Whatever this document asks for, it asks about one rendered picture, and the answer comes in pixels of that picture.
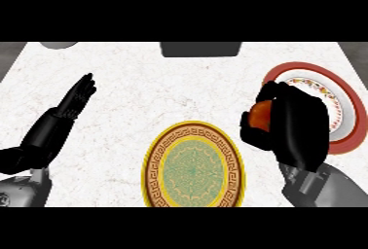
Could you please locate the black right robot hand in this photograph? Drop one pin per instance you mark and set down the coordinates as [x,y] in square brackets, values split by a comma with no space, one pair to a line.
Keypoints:
[299,129]

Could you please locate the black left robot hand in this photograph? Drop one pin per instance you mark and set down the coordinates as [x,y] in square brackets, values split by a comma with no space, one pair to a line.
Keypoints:
[47,129]

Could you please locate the red tomato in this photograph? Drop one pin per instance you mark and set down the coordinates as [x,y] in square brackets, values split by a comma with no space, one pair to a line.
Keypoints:
[260,115]

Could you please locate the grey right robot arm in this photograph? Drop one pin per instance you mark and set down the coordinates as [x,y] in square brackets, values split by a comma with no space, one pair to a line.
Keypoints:
[325,188]

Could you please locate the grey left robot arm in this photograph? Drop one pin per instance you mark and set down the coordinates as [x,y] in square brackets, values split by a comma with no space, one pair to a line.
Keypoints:
[24,189]

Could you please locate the red rimmed white plate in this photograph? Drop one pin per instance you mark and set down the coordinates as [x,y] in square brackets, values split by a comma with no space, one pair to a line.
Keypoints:
[347,107]

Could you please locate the yellow rimmed green plate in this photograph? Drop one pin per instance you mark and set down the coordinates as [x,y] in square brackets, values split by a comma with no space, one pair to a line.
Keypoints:
[194,166]

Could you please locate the grey round object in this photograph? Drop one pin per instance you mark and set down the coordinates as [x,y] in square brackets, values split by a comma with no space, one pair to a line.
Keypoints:
[58,45]

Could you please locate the dark grey appliance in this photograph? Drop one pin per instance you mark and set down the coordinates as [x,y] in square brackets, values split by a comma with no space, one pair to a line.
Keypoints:
[200,49]

